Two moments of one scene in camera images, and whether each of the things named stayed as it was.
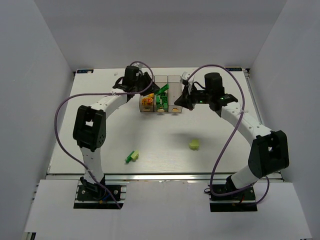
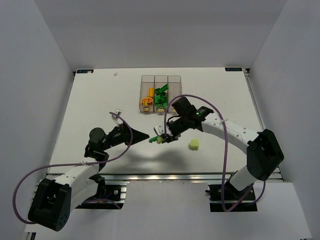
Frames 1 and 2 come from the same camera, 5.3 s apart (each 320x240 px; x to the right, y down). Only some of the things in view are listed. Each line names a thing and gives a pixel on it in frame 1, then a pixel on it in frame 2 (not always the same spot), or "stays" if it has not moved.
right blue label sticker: x=234 y=69 stays
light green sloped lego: x=194 y=144 stays
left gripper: x=142 y=81 → x=127 y=135
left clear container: x=146 y=103 stays
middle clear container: x=161 y=97 stays
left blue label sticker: x=84 y=71 stays
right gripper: x=188 y=96 → x=167 y=135
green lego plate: x=128 y=158 → x=153 y=139
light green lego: x=134 y=156 → x=159 y=140
